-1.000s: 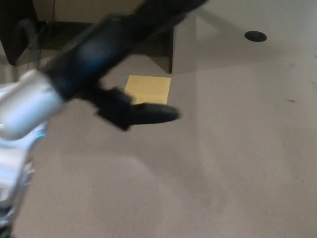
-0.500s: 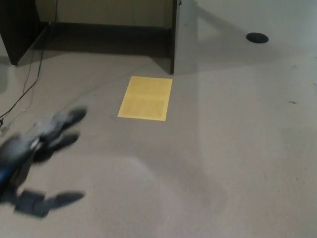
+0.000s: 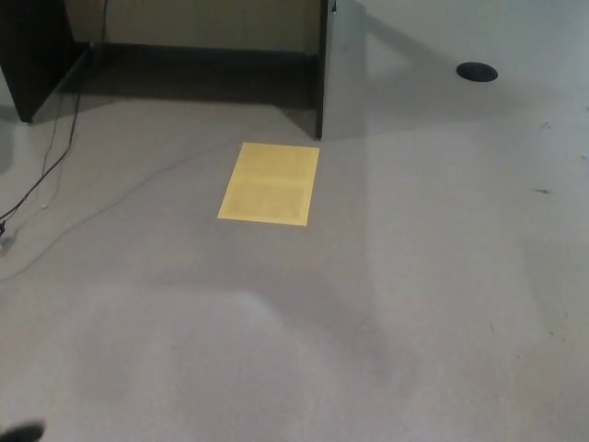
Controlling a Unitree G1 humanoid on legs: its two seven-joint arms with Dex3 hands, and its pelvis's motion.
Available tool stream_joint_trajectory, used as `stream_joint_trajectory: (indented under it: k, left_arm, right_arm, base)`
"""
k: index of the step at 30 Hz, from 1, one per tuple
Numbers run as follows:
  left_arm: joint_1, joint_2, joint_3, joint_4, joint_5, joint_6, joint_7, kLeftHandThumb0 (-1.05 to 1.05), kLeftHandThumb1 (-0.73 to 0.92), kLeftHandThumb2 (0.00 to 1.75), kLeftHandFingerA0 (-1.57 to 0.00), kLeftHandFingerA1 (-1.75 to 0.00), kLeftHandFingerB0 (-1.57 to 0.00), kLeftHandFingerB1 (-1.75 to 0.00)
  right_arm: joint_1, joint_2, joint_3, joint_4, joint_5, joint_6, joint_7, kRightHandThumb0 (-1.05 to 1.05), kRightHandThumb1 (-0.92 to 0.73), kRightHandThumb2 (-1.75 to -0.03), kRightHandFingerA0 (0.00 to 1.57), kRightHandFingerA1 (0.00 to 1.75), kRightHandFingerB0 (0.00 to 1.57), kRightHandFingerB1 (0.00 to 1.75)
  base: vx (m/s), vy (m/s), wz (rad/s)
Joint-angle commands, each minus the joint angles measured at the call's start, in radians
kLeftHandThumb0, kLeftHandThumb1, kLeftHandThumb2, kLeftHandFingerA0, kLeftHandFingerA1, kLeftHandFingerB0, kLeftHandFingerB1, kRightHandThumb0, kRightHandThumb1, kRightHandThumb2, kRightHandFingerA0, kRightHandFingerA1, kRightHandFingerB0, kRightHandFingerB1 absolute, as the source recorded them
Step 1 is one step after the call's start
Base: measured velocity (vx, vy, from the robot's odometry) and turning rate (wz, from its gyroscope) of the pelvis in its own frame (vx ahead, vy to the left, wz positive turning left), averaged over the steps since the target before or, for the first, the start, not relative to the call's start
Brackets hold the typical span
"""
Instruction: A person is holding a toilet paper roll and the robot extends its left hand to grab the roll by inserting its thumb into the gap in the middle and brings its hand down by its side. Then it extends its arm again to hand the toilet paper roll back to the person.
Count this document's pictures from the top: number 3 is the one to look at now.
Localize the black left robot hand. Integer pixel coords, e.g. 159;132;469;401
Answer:
0;421;47;442

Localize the yellow paper sheet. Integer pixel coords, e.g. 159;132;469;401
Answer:
216;142;320;227

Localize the dark wooden desk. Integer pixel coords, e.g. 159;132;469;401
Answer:
0;0;367;140

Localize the black round floor cap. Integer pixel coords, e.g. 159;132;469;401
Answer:
456;61;499;83

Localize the thin grey cable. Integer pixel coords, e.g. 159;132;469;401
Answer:
0;143;244;281

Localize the thick black power cable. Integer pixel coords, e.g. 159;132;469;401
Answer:
0;0;110;220

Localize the thin dark cable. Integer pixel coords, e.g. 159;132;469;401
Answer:
39;91;65;190

